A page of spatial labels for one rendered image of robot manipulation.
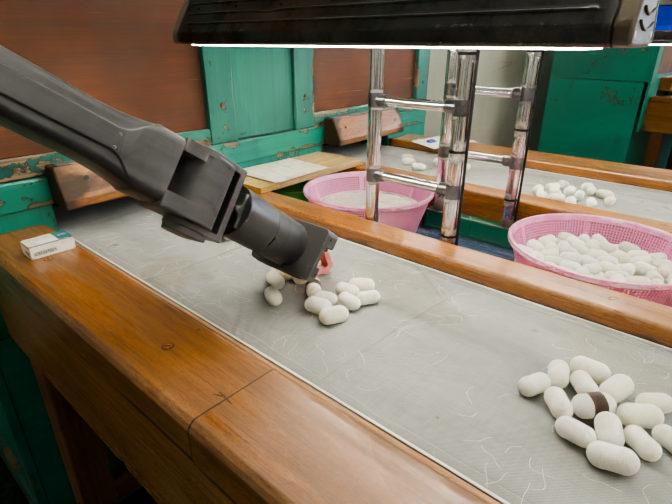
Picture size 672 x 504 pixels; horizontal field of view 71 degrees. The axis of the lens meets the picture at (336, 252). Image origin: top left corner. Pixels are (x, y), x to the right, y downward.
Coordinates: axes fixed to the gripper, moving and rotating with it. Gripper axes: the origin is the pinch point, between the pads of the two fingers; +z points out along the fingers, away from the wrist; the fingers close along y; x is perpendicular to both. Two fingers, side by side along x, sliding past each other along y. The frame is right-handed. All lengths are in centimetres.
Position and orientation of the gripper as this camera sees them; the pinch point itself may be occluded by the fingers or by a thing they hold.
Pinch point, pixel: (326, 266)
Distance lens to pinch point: 65.3
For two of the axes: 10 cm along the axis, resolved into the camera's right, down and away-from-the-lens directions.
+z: 5.0, 3.3, 8.0
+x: -4.2, 9.0, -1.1
